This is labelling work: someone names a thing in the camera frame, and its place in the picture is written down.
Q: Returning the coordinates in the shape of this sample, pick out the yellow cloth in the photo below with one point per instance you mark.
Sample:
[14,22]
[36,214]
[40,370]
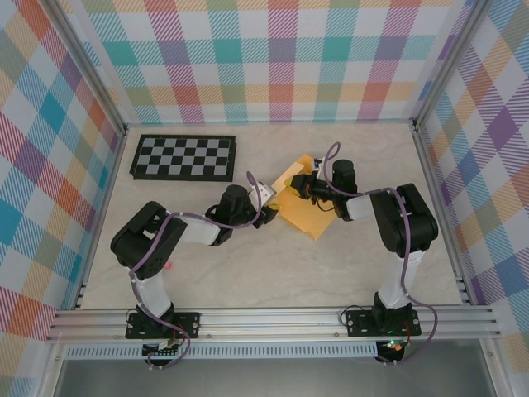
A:
[301,215]

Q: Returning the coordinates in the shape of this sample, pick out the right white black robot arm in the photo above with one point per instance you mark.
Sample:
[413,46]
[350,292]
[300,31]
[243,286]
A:
[392,285]

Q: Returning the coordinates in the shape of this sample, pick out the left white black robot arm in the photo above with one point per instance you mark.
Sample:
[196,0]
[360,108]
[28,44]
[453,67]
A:
[155,289]

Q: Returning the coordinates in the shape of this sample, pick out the black grey checkerboard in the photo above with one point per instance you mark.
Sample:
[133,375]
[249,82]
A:
[182,157]

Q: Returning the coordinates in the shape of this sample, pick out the grey metal sheet panel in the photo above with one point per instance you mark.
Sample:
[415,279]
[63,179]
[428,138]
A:
[268,378]

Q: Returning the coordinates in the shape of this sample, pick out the right aluminium side rail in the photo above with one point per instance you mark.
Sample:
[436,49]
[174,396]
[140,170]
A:
[430,173]

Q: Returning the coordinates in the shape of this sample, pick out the aluminium side rail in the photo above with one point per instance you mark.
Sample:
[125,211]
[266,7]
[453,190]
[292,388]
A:
[430,173]
[102,215]

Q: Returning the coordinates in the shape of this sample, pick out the long aluminium frame rail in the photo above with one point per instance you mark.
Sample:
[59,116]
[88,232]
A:
[268,324]

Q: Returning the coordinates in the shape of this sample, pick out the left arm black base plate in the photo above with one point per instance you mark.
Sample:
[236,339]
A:
[190,324]

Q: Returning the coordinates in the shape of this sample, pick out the left aluminium side rail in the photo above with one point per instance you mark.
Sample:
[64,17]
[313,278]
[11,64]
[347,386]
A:
[102,215]

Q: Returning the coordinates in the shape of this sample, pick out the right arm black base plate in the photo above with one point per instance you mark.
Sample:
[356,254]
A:
[359,322]

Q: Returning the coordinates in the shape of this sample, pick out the right aluminium frame post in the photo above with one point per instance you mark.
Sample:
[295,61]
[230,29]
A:
[448,62]

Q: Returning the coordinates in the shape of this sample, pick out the aluminium frame post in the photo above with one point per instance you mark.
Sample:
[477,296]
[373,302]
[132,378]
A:
[89,70]
[448,62]

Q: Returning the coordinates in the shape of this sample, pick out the left aluminium frame post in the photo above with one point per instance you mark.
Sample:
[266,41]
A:
[89,70]

